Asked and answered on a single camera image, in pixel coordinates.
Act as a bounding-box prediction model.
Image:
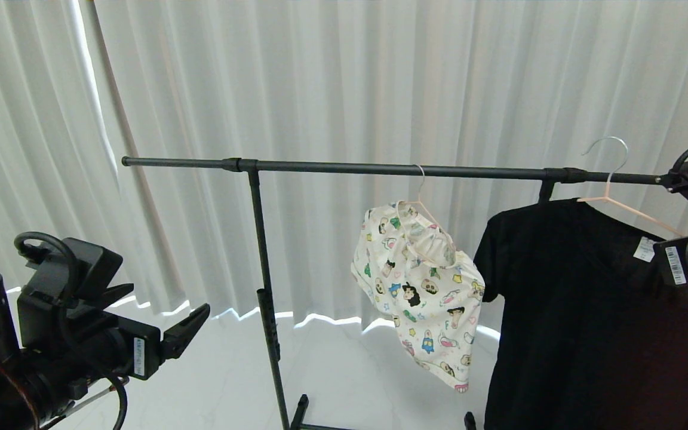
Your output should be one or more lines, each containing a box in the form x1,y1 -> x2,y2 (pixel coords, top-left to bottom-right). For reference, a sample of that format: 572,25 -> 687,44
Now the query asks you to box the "black garment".
474,197 -> 688,430

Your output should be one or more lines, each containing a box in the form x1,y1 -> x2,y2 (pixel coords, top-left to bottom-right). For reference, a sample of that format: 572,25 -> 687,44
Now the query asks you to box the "black clothes rack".
122,156 -> 667,430

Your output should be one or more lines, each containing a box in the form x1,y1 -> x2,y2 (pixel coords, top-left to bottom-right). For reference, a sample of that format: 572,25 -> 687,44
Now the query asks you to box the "pink clothes hanger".
395,165 -> 458,266
577,136 -> 686,238

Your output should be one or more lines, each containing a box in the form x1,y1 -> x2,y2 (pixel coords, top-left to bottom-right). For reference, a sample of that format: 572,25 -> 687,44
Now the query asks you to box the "white curtain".
0,0 -> 688,344

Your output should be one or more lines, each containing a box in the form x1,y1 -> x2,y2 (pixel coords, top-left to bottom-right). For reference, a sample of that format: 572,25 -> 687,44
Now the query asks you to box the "cream printed garment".
351,200 -> 486,394

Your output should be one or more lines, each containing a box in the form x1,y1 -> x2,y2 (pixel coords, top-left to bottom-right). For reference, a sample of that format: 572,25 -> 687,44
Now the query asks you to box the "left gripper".
39,303 -> 211,413

